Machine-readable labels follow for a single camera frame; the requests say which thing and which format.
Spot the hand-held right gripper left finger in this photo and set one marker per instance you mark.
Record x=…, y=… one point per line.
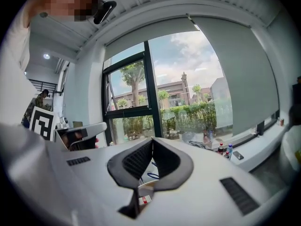
x=94, y=185

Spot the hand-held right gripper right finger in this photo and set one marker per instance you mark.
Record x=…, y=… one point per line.
x=211, y=192

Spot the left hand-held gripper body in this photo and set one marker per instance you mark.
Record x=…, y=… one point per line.
x=42, y=123

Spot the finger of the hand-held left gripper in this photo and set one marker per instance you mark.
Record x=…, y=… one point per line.
x=94, y=127

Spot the small carton box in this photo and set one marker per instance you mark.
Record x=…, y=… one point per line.
x=144, y=200

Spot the black metal railing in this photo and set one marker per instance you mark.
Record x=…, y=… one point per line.
x=44, y=83

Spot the dark bottle red cap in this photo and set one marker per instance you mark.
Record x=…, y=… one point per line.
x=220, y=148

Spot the black phone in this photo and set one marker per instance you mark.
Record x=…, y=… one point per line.
x=238, y=155

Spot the plaid cloth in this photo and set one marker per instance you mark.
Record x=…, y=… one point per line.
x=200, y=144

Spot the person's pale pink shirt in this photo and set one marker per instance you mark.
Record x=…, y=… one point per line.
x=14, y=79

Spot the round ceiling light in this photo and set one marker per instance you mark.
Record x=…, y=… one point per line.
x=46, y=56

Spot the round egg pattern cushion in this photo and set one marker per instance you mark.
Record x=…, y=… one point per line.
x=290, y=154

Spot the short grey roller blind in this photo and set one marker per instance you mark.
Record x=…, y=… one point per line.
x=150, y=34

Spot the round ceiling detector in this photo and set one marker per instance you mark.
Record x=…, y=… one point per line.
x=43, y=15

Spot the long grey roller blind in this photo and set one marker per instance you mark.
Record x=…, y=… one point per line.
x=242, y=79

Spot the black bag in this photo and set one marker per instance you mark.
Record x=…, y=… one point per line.
x=296, y=98

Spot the black window frame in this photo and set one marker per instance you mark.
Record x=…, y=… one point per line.
x=152, y=91

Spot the black head-worn camera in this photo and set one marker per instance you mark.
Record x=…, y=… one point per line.
x=104, y=12

